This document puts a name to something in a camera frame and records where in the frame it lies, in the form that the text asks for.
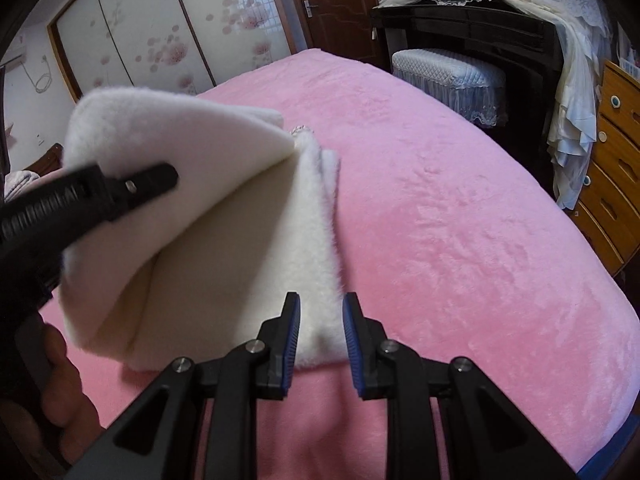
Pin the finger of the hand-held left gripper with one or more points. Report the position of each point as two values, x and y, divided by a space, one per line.
145 185

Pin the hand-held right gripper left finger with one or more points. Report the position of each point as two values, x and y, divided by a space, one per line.
292 345

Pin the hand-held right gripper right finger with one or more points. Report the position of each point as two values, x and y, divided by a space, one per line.
351 355

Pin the white fluffy coat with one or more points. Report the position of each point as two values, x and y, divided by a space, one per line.
210 240

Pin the person's left hand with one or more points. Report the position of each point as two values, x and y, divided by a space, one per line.
70 400

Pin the pink striped cloth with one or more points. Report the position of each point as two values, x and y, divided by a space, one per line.
22 182

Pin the wooden headboard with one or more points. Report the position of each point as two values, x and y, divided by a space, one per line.
47 157

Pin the white air conditioner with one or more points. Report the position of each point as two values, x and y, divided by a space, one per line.
12 60

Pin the floral sliding door wardrobe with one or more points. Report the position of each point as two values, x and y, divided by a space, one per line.
150 10

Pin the pink plush bed blanket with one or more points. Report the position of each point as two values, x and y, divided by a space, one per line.
475 210

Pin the brown wooden door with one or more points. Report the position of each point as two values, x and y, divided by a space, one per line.
340 5

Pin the blue bed sheet edge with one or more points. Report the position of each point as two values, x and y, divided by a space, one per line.
607 452

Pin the wooden drawer cabinet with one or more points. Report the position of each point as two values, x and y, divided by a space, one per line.
607 195

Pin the white quilted stool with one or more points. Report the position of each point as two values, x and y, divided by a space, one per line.
445 67

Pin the cream hanging cloth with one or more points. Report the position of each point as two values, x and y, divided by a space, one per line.
570 125

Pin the black piano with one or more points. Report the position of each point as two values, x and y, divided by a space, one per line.
475 25

